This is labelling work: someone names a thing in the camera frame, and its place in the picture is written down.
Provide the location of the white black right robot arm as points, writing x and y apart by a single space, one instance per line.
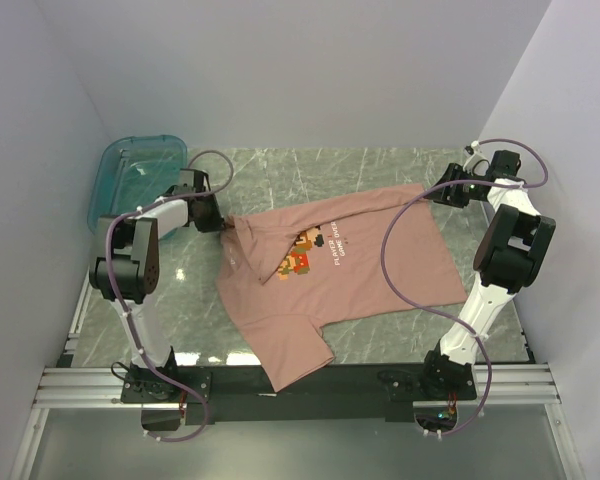
507 260

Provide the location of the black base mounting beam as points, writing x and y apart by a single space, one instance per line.
190 412

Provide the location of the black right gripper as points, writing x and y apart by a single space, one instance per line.
448 196

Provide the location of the teal transparent plastic bin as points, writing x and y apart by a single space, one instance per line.
134 171

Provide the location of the aluminium frame rail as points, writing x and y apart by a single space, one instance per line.
97 387

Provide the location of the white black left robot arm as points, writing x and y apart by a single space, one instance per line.
125 269

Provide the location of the pink t shirt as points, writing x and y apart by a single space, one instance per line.
287 273

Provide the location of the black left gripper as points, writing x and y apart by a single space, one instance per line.
217 223

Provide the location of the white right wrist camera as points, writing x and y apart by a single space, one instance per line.
475 156

